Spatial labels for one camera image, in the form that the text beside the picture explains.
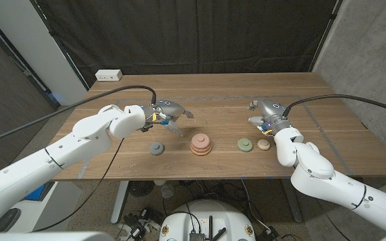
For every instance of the black floor fan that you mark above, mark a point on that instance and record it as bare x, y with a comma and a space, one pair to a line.
141, 188

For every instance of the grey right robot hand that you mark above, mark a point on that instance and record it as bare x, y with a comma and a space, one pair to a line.
270, 108

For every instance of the grey tape outline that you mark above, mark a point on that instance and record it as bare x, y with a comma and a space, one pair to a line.
213, 98

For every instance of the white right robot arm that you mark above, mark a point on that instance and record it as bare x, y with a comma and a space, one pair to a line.
320, 184

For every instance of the white table leg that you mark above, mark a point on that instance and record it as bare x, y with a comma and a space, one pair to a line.
119, 201

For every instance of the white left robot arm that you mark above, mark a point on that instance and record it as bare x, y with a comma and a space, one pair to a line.
62, 150

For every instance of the black floor power strip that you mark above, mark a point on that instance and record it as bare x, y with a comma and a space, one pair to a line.
270, 234

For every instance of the black power adapter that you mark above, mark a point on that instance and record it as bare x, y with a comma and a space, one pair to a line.
136, 232

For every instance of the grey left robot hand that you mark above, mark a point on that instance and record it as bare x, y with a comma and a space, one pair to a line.
169, 107

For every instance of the black blue foot pedal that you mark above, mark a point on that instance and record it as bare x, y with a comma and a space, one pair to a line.
36, 193

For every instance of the clear plastic cup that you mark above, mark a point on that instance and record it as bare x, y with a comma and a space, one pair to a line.
167, 190

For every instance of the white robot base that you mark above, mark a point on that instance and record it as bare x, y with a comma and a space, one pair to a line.
209, 211

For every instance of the black backdrop curtain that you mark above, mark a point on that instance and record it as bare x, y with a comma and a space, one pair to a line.
196, 33

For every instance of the grey table leg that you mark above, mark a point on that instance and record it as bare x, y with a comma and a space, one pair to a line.
291, 201

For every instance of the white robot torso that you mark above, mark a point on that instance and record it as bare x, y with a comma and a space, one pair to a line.
45, 237

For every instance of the white power strip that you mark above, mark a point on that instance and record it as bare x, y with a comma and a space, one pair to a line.
108, 75

